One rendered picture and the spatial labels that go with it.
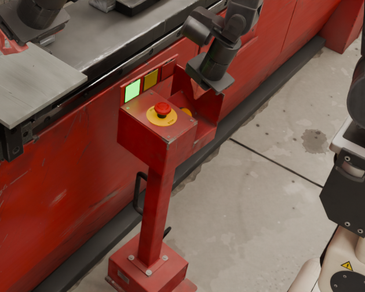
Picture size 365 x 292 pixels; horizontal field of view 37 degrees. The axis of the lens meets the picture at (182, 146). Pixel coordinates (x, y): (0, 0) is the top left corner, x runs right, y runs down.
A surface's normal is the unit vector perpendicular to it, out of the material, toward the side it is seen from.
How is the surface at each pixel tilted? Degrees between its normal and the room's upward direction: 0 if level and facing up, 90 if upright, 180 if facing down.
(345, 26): 90
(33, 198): 90
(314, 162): 0
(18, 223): 90
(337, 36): 90
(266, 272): 0
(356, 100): 79
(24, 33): 32
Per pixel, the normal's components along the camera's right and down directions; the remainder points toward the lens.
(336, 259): -0.53, 0.55
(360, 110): -0.37, 0.46
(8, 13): 0.54, -0.35
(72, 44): 0.13, -0.70
